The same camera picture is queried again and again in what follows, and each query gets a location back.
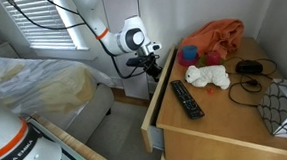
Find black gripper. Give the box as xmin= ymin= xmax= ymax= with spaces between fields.
xmin=140 ymin=52 xmax=165 ymax=84

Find wooden drawer with grey interior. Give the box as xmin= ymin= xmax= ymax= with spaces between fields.
xmin=136 ymin=45 xmax=184 ymax=154

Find magenta plastic plate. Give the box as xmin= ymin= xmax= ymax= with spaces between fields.
xmin=177 ymin=48 xmax=203 ymax=69

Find blue plastic cup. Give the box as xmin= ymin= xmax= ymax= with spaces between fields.
xmin=182 ymin=45 xmax=199 ymax=63

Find black remote control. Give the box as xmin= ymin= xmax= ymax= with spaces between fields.
xmin=170 ymin=77 xmax=206 ymax=121

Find white baseboard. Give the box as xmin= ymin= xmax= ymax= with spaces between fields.
xmin=109 ymin=75 xmax=125 ymax=90

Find green plastic bowl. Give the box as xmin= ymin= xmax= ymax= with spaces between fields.
xmin=197 ymin=53 xmax=226 ymax=69

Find white plush bear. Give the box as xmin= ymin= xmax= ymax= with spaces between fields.
xmin=184 ymin=63 xmax=232 ymax=93

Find pink plastic cup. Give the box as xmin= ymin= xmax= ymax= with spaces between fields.
xmin=204 ymin=50 xmax=223 ymax=67

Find orange cloth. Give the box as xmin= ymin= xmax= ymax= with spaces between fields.
xmin=179 ymin=18 xmax=247 ymax=63

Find large white board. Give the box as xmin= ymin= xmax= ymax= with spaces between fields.
xmin=102 ymin=0 xmax=153 ymax=104

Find grey bed base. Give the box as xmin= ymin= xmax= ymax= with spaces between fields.
xmin=63 ymin=83 xmax=118 ymax=147

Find light wooden dresser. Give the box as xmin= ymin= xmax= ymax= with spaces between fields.
xmin=150 ymin=33 xmax=287 ymax=160

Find black power adapter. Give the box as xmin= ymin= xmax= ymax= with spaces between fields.
xmin=234 ymin=59 xmax=264 ymax=76

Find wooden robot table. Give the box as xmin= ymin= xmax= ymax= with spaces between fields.
xmin=27 ymin=108 xmax=123 ymax=160

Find white window blinds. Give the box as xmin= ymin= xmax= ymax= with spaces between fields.
xmin=0 ymin=0 xmax=77 ymax=55

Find patterned white black pouch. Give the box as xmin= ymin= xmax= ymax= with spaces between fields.
xmin=254 ymin=65 xmax=287 ymax=145

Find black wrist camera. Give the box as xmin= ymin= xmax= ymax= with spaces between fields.
xmin=125 ymin=55 xmax=149 ymax=68

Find thin black adapter cable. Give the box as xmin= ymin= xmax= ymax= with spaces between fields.
xmin=222 ymin=53 xmax=281 ymax=110

